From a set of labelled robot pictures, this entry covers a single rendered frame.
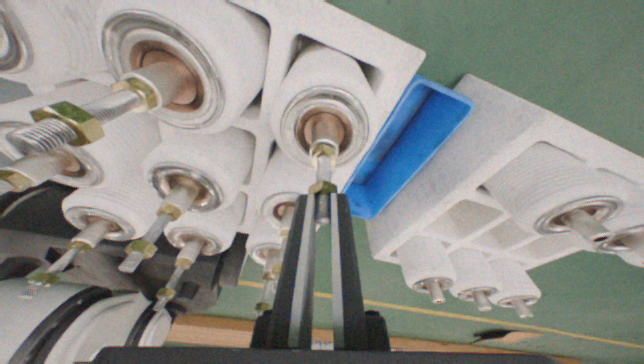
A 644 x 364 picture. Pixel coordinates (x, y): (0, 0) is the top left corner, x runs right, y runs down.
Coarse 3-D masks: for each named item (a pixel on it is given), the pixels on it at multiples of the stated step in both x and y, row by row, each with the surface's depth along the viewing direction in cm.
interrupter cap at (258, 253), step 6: (258, 246) 29; (264, 246) 29; (270, 246) 29; (276, 246) 29; (252, 252) 30; (258, 252) 30; (264, 252) 31; (252, 258) 31; (258, 258) 32; (264, 258) 32; (264, 264) 33
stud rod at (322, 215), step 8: (320, 160) 13; (328, 160) 13; (320, 168) 12; (328, 168) 12; (320, 176) 11; (328, 176) 12; (320, 200) 10; (328, 200) 10; (320, 208) 10; (328, 208) 10; (320, 216) 9; (328, 216) 9; (320, 224) 10
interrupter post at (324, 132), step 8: (320, 128) 15; (328, 128) 15; (312, 136) 15; (320, 136) 14; (328, 136) 14; (336, 136) 15; (312, 144) 14; (320, 144) 14; (328, 144) 14; (336, 144) 14; (336, 152) 14
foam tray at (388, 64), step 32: (256, 0) 16; (288, 0) 16; (320, 0) 16; (288, 32) 17; (320, 32) 17; (352, 32) 17; (384, 32) 17; (288, 64) 22; (384, 64) 19; (416, 64) 19; (256, 96) 28; (384, 96) 21; (160, 128) 24; (256, 128) 24; (256, 160) 27; (256, 192) 32
